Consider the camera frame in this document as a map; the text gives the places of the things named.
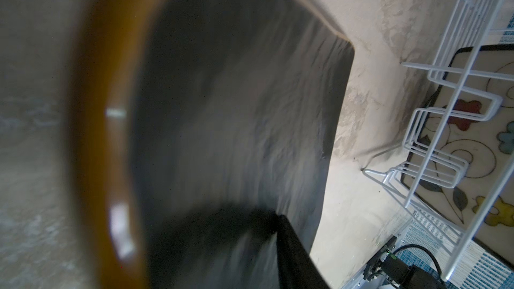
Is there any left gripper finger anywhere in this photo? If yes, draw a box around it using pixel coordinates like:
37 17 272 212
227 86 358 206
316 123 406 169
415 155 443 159
277 215 329 289

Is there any black square plate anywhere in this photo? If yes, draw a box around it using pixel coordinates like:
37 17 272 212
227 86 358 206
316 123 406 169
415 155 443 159
69 0 355 288

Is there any floral square plate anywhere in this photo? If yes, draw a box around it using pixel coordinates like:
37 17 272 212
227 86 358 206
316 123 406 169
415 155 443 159
416 44 513 269

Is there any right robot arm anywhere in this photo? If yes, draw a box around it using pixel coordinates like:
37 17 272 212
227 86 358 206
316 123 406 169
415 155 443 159
362 235 447 288

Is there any white wire dish rack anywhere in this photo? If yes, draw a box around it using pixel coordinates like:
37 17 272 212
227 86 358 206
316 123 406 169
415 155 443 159
364 0 513 288

